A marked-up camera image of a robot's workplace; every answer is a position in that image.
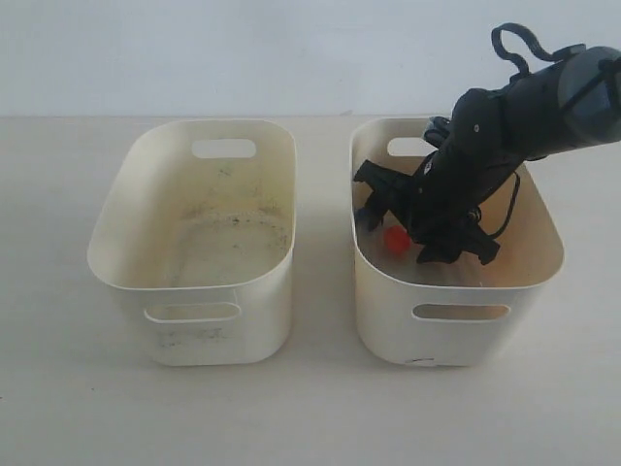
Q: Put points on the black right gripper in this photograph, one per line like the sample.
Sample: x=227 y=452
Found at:
x=438 y=204

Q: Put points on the orange-capped tube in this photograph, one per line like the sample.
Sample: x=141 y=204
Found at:
x=396 y=239

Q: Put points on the cream plastic bin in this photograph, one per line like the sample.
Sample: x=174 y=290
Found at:
x=459 y=314
x=195 y=241

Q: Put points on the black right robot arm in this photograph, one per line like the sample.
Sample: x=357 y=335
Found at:
x=569 y=105

